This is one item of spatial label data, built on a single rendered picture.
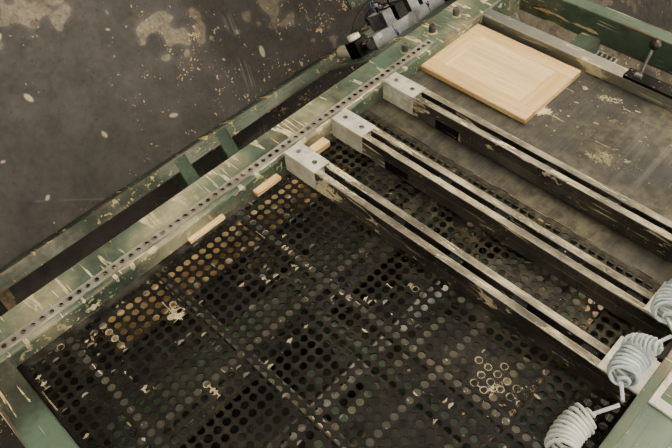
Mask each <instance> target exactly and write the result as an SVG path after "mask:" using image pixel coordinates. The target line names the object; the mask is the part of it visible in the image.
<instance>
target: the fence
mask: <svg viewBox="0 0 672 448"><path fill-rule="evenodd" d="M482 25H484V26H486V27H488V28H491V29H493V30H495V31H497V32H499V33H501V34H504V35H506V36H508V37H510V38H512V39H515V40H517V41H519V42H521V43H523V44H526V45H528V46H530V47H532V48H534V49H536V50H539V51H541V52H543V53H545V54H547V55H550V56H552V57H554V58H556V59H558V60H561V61H563V62H565V63H567V64H569V65H571V66H574V67H576V68H578V69H580V70H582V71H585V72H587V73H589V74H591V75H593V76H595V77H598V78H600V79H602V80H604V81H606V82H609V83H611V84H613V85H615V86H617V87H620V88H622V89H624V90H626V91H628V92H630V93H633V94H635V95H637V96H639V97H641V98H644V99H646V100H648V101H650V102H652V103H654V104H657V105H659V106H661V107H663V108H665V109H668V110H670V111H672V99H670V98H667V97H665V96H663V95H661V94H659V93H656V92H654V91H652V90H650V89H647V88H645V87H643V86H641V85H639V84H636V83H634V82H632V81H630V80H627V79H625V78H623V74H624V73H625V72H626V71H628V70H629V69H627V68H625V67H622V66H620V65H618V64H615V63H613V62H611V61H609V60H606V59H604V58H602V57H600V56H597V55H595V54H593V53H590V52H588V51H586V50H584V49H581V48H579V47H577V46H575V45H572V44H570V43H568V42H566V41H563V40H561V39H559V38H556V37H554V36H552V35H550V34H547V33H545V32H543V31H541V30H538V29H536V28H534V27H531V26H529V25H527V24H525V23H522V22H520V21H518V20H516V19H513V18H511V17H509V16H506V15H504V14H502V13H500V12H497V11H495V10H493V9H491V10H489V11H488V12H487V13H485V14H484V15H483V20H482Z"/></svg>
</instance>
